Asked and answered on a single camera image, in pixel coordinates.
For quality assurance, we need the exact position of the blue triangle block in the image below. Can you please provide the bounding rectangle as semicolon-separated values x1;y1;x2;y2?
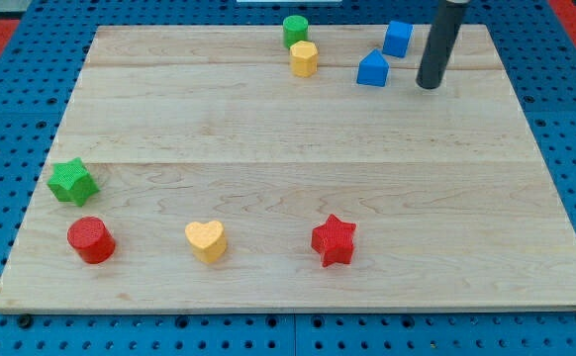
356;49;389;87

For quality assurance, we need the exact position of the yellow hexagon block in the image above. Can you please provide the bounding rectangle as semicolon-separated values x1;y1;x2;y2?
289;41;319;77

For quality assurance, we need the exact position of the red star block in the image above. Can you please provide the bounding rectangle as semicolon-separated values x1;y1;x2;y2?
311;215;356;267

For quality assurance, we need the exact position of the yellow heart block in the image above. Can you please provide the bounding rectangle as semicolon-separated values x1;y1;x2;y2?
185;221;228;264

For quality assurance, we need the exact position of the green cylinder block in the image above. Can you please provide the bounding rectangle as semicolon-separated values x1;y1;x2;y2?
282;15;309;48

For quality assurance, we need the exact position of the light wooden board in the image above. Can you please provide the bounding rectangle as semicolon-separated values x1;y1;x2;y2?
0;25;576;314

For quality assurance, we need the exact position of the blue cube block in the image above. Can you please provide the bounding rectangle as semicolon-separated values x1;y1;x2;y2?
382;21;413;58

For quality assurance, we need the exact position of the red cylinder block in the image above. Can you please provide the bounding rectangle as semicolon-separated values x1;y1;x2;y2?
66;217;116;264

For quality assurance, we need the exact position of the green star block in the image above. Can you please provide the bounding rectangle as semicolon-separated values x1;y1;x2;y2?
47;157;100;207

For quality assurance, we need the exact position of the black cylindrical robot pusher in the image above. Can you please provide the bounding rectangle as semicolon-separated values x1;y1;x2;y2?
416;0;470;90

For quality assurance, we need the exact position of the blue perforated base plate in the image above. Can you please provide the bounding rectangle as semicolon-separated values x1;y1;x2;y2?
0;0;576;355

